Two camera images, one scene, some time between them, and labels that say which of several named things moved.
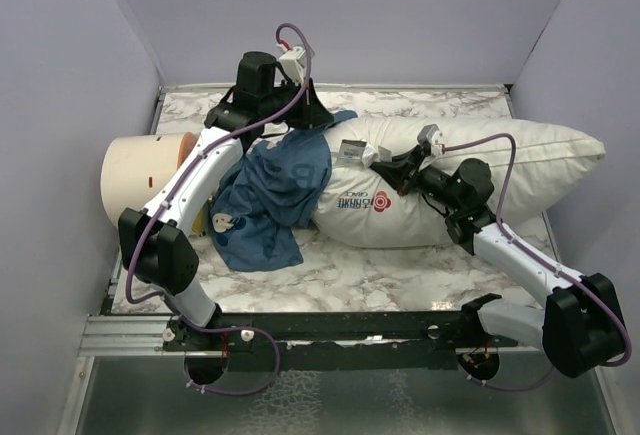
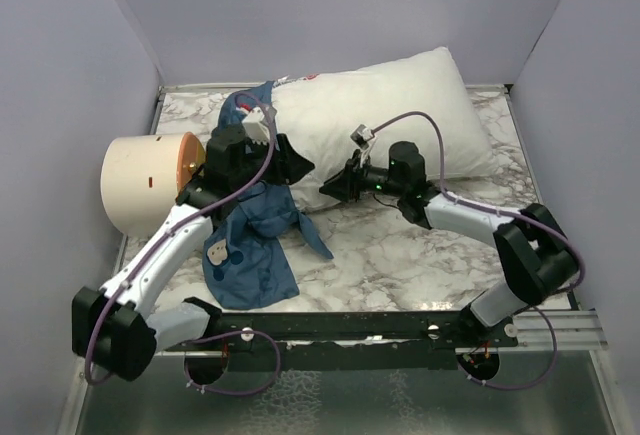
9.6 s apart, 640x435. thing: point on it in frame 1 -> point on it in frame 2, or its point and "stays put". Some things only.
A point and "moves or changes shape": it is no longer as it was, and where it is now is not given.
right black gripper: x=403 y=174 -> x=348 y=184
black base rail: x=342 y=341 stays put
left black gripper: x=313 y=113 -> x=293 y=165
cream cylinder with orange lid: x=133 y=168 stays put
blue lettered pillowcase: x=268 y=196 moves or changes shape
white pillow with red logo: x=360 y=204 -> x=320 y=112
